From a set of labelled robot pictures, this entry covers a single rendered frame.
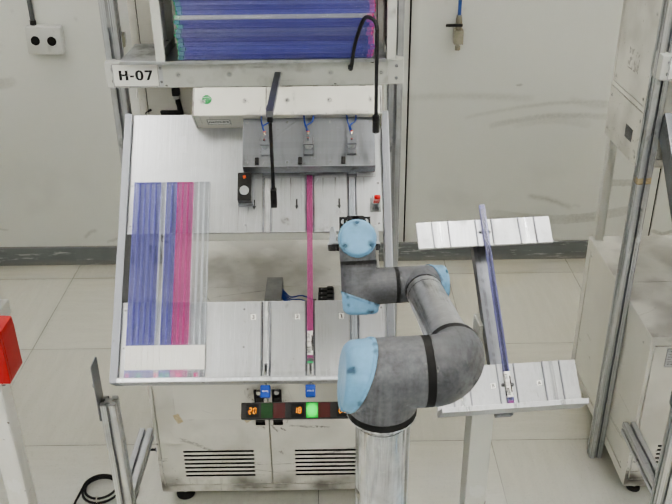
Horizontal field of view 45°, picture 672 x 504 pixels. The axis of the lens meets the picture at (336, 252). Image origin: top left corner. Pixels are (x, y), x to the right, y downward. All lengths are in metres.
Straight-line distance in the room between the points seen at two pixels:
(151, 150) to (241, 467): 1.03
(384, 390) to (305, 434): 1.27
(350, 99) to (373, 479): 1.07
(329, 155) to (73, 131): 2.06
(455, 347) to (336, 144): 0.94
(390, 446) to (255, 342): 0.76
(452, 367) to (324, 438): 1.29
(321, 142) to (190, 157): 0.35
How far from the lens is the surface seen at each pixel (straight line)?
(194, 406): 2.50
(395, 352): 1.29
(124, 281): 2.14
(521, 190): 4.01
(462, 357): 1.31
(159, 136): 2.25
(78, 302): 3.93
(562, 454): 2.99
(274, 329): 2.05
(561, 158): 3.99
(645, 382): 2.59
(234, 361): 2.05
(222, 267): 2.75
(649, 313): 2.62
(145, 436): 2.55
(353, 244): 1.63
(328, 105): 2.14
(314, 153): 2.11
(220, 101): 2.17
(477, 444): 2.30
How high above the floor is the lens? 1.92
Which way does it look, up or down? 28 degrees down
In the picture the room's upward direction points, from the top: 1 degrees counter-clockwise
